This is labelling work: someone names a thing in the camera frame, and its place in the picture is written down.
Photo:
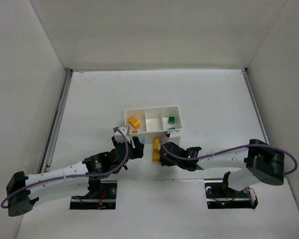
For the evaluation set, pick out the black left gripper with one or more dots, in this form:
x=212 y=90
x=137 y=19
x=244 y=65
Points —
x=129 y=148

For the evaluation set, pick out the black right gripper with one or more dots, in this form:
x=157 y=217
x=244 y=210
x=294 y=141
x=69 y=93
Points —
x=168 y=154

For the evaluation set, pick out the yellow lego brick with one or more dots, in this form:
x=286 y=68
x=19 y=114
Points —
x=156 y=143

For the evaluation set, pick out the yellow long lego plate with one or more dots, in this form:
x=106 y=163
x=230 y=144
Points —
x=155 y=155

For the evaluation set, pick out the green upturned brick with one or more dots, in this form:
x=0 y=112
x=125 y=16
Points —
x=171 y=120

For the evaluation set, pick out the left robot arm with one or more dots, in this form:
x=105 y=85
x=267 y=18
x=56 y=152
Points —
x=24 y=192

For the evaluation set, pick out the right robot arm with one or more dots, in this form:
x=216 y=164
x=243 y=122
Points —
x=253 y=163

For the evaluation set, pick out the white divided plastic bin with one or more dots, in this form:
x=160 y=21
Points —
x=154 y=123

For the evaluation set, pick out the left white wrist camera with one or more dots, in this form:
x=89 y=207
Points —
x=122 y=129

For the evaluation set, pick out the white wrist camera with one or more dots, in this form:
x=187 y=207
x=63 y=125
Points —
x=122 y=129
x=172 y=133

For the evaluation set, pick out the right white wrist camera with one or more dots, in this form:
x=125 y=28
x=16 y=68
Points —
x=172 y=133

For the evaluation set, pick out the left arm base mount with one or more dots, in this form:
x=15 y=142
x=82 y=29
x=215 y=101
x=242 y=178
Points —
x=103 y=197

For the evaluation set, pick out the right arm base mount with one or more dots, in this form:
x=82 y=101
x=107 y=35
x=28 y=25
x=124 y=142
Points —
x=220 y=196

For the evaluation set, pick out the left aluminium rail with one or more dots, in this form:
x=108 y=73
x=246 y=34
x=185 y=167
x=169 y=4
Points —
x=57 y=120

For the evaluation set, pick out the aluminium rail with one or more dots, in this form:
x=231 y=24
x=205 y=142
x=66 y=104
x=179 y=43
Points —
x=245 y=75
x=57 y=120

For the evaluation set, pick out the right aluminium rail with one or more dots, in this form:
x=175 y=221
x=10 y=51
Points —
x=245 y=75

